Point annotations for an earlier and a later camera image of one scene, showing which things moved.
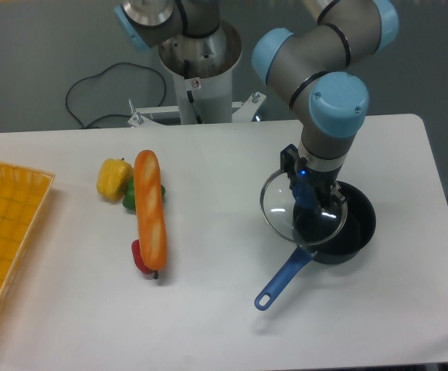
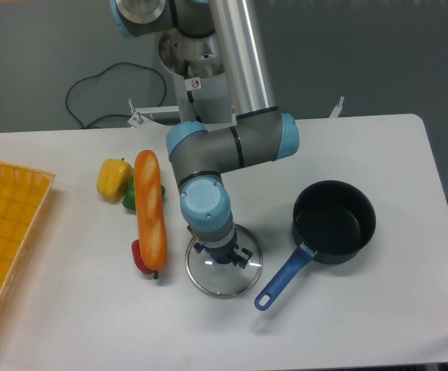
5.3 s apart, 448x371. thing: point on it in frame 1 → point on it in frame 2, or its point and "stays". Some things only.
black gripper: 305,179 → 225,254
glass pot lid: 295,219 → 225,280
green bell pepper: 129,200 stays
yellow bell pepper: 113,178 stays
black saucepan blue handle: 337,234 stays
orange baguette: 151,226 stays
